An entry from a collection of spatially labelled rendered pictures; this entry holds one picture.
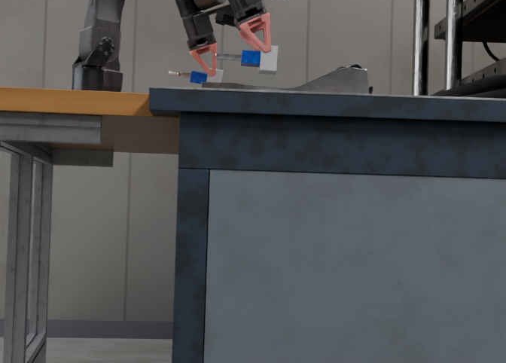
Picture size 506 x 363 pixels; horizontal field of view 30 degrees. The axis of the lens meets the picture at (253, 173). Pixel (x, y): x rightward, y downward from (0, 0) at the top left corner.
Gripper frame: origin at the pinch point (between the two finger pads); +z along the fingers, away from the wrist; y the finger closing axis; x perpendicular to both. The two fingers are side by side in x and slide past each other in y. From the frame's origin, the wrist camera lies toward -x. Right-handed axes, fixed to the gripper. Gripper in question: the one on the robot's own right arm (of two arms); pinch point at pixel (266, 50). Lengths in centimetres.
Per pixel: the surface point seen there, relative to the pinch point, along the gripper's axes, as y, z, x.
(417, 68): 137, 10, -65
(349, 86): 10.3, 13.9, -14.9
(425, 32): 137, -1, -73
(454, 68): 96, 17, -65
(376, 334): -49, 56, 10
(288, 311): -49, 46, 21
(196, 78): 27.0, -4.5, 14.9
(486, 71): 68, 23, -64
